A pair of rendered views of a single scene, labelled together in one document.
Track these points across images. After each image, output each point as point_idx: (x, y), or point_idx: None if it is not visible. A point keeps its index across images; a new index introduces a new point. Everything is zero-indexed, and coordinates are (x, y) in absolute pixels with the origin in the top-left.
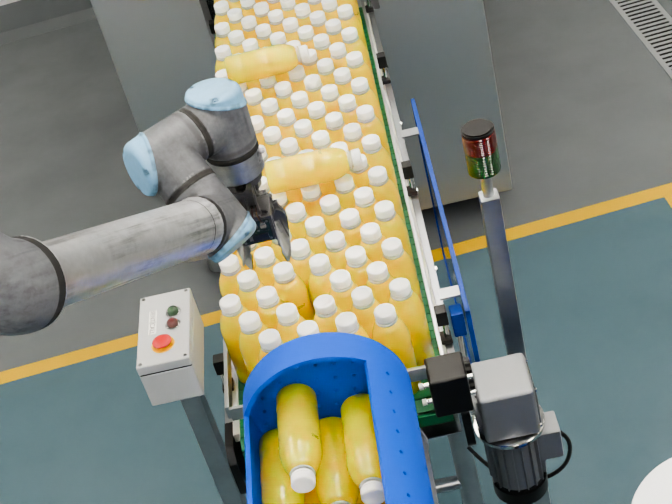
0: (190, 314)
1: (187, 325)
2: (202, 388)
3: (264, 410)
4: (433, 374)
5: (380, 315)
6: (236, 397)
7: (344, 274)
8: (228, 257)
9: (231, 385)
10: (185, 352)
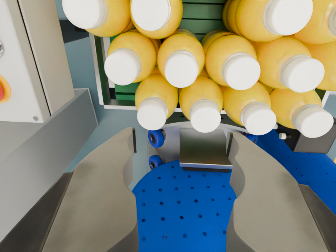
0: (14, 21)
1: (18, 56)
2: (72, 97)
3: (144, 205)
4: (302, 144)
5: (307, 133)
6: (108, 40)
7: (303, 13)
8: None
9: (102, 57)
10: (35, 114)
